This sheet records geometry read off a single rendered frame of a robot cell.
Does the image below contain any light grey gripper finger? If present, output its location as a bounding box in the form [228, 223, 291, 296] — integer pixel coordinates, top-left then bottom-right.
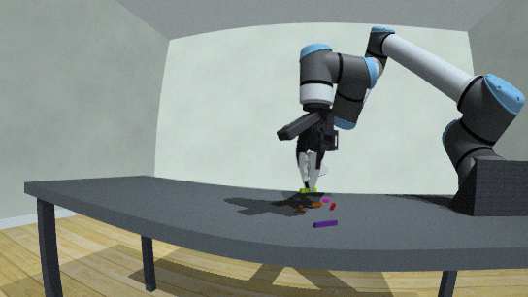
[308, 140, 328, 192]
[296, 141, 312, 188]

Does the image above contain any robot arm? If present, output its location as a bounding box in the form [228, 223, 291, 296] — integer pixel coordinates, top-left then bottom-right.
[299, 26, 525, 189]

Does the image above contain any lime green rod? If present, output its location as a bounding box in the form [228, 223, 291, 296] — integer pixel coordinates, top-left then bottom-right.
[300, 188, 316, 193]

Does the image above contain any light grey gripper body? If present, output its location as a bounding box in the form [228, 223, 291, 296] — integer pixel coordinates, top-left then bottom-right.
[298, 102, 339, 151]

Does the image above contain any purple rod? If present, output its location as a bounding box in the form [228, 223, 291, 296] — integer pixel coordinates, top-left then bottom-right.
[313, 220, 338, 228]

